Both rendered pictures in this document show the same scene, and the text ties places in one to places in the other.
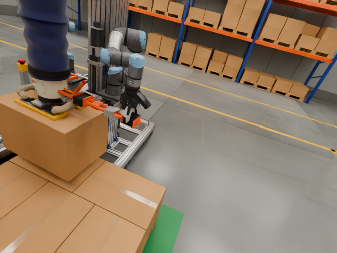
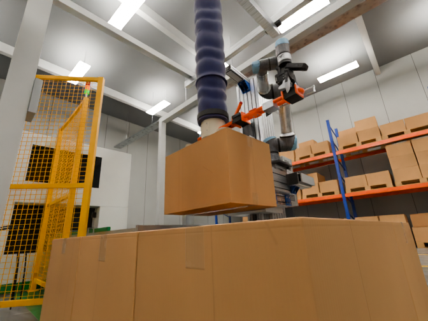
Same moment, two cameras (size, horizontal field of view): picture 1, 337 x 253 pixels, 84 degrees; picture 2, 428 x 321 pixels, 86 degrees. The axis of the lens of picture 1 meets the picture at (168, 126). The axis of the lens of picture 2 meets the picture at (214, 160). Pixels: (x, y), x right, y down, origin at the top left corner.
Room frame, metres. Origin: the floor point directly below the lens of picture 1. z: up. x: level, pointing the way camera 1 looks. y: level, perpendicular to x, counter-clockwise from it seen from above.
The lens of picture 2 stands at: (-0.17, 0.03, 0.53)
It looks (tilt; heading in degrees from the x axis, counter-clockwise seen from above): 18 degrees up; 32
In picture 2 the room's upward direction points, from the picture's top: 3 degrees counter-clockwise
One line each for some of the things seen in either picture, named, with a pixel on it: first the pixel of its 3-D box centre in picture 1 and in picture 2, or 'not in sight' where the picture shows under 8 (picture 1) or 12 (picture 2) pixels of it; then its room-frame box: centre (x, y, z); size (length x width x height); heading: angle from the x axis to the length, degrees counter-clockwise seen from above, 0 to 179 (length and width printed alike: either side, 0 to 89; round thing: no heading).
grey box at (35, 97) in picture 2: not in sight; (33, 100); (0.45, 2.08, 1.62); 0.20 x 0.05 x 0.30; 78
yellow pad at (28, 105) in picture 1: (40, 105); not in sight; (1.00, 0.82, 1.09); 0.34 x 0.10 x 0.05; 76
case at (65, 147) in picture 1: (56, 128); (216, 179); (1.09, 0.80, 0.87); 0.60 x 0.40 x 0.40; 76
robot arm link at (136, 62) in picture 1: (136, 67); (282, 49); (0.95, 0.23, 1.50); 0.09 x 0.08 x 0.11; 17
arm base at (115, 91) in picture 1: (114, 87); (272, 159); (1.58, 0.57, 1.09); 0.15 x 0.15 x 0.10
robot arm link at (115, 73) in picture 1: (116, 75); (271, 145); (1.59, 0.56, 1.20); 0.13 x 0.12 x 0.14; 107
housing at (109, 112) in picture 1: (112, 112); (271, 106); (0.97, 0.35, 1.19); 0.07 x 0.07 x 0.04; 76
